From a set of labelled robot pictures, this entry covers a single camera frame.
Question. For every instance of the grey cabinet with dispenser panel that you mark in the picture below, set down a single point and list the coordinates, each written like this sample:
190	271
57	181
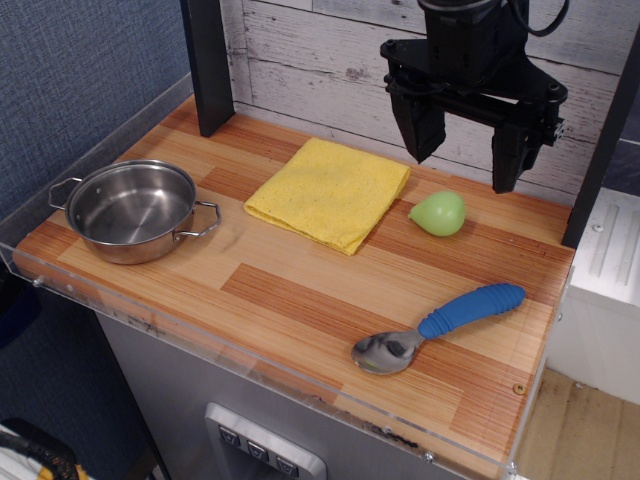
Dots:
216	410

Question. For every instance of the black left vertical post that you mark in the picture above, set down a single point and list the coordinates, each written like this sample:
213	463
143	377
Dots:
206	47

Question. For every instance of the green toy guava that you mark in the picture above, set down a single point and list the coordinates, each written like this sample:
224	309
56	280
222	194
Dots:
441	214

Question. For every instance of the yellow folded cloth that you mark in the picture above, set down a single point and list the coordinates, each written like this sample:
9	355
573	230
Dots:
330	193

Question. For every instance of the clear acrylic table guard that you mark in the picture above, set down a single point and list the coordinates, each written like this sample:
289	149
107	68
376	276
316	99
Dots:
261	320

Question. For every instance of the blue handled metal spoon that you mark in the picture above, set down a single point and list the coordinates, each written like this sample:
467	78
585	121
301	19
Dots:
392	352

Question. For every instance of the black vertical post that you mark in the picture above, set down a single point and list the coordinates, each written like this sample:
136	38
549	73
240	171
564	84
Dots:
605	147
206	47

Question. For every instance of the white side cabinet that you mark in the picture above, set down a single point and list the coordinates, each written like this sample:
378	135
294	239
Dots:
596	338

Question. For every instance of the stainless steel pot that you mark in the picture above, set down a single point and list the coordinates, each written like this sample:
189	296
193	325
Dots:
135	211

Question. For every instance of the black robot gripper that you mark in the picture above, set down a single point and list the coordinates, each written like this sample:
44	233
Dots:
472	63

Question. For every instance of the black right vertical post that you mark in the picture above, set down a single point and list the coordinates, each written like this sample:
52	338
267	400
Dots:
605	147

